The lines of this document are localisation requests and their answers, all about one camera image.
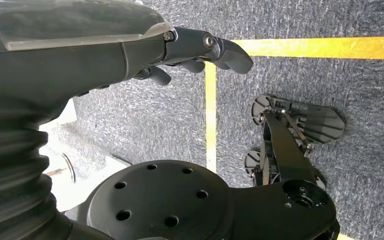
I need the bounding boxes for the ribbed grey left arm sleeve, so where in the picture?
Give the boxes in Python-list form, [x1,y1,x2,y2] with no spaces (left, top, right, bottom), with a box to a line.
[0,127,113,240]

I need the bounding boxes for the round metal ring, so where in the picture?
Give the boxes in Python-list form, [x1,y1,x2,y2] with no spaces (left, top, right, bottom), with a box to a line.
[60,152,77,185]

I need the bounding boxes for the black robot lower leg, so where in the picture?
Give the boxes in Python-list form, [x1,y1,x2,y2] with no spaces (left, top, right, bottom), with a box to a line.
[259,109,319,187]

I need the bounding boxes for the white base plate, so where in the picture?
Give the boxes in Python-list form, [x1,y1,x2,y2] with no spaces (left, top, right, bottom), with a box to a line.
[38,98,134,214]

